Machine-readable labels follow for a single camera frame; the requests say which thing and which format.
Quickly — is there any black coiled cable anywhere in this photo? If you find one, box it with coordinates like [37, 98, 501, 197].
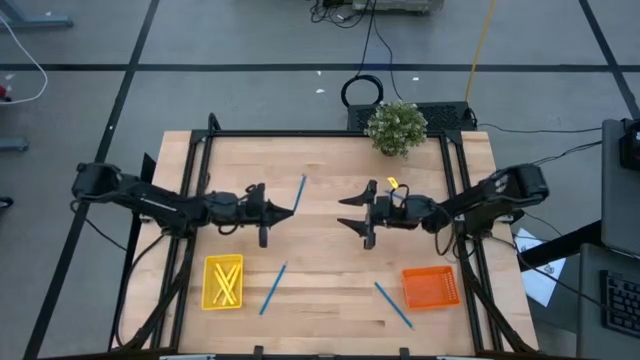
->
[340, 0, 386, 109]

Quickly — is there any small green potted plant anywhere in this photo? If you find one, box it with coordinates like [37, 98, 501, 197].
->
[363, 101, 430, 158]

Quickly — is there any grey side desk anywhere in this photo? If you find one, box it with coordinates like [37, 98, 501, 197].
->
[599, 118, 640, 259]

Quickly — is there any yellow cable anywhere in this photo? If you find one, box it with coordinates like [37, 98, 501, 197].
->
[464, 0, 498, 106]

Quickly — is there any curved black floor cable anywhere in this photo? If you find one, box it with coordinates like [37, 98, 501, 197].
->
[532, 141, 604, 166]

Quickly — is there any thin black cable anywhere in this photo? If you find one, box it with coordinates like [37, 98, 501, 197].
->
[372, 19, 404, 103]

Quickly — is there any white paper sheet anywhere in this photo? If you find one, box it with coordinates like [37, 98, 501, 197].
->
[513, 227, 569, 308]

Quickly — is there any black cable tangle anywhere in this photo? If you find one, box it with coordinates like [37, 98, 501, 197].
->
[308, 0, 364, 30]

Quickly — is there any white cable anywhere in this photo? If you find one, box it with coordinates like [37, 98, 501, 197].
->
[0, 14, 49, 106]

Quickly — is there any grey keyboard desk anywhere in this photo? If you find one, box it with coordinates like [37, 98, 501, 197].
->
[576, 242, 640, 360]

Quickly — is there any orange plastic basket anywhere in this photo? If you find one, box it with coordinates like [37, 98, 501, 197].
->
[401, 265, 462, 311]

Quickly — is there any yellow plastic basket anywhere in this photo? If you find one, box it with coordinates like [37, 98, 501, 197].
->
[201, 253, 245, 311]

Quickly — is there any straight black floor cable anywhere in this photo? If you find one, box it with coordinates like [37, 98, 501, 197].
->
[477, 122, 604, 136]

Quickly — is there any black beam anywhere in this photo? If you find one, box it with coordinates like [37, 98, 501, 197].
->
[518, 219, 604, 272]

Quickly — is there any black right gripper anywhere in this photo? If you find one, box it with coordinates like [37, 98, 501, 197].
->
[337, 178, 406, 251]

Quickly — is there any black keyboard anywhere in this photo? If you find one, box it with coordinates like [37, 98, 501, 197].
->
[599, 269, 640, 340]

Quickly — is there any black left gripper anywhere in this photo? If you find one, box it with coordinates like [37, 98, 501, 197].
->
[238, 182, 295, 250]

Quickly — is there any grey equipment box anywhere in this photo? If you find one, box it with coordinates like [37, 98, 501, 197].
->
[352, 0, 445, 15]

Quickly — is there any black perforated computer case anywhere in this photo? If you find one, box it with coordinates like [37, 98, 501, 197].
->
[347, 101, 477, 134]

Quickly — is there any black desktop device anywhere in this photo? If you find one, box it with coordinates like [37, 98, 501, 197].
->
[618, 117, 640, 171]

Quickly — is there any black aluminium rig frame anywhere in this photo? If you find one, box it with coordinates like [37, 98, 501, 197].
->
[107, 112, 539, 360]

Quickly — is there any short grey desk foot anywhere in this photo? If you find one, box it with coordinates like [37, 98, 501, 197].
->
[0, 137, 30, 154]

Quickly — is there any long grey desk foot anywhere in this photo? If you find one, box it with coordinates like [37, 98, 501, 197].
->
[0, 0, 75, 31]

